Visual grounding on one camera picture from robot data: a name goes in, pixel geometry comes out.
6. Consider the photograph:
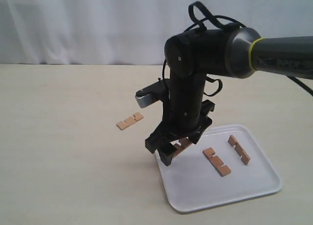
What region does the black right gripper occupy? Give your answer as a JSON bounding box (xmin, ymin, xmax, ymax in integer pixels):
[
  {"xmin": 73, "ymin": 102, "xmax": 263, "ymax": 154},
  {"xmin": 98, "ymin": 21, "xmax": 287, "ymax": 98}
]
[{"xmin": 145, "ymin": 73, "xmax": 215, "ymax": 166}]

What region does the white backdrop curtain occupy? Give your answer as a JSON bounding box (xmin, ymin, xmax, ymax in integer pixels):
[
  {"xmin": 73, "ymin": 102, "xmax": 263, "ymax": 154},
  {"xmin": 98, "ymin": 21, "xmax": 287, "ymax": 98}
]
[{"xmin": 0, "ymin": 0, "xmax": 313, "ymax": 65}]

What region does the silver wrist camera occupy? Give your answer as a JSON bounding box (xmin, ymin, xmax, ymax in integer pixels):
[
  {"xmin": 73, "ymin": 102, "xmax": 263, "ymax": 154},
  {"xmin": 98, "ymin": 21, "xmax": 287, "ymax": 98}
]
[{"xmin": 135, "ymin": 79, "xmax": 169, "ymax": 108}]

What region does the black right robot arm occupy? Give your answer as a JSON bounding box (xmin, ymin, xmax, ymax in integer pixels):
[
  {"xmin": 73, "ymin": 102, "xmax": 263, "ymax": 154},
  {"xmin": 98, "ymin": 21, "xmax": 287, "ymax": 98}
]
[{"xmin": 135, "ymin": 27, "xmax": 313, "ymax": 166}]

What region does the white plastic tray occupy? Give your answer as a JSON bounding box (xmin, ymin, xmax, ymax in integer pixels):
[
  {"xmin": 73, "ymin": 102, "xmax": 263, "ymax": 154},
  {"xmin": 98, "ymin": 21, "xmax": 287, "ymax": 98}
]
[{"xmin": 155, "ymin": 124, "xmax": 283, "ymax": 213}]

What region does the black cable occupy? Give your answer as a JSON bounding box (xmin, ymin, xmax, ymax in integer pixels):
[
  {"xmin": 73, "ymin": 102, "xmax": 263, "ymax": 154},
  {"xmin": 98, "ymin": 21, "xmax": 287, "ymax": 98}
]
[{"xmin": 161, "ymin": 1, "xmax": 313, "ymax": 98}]

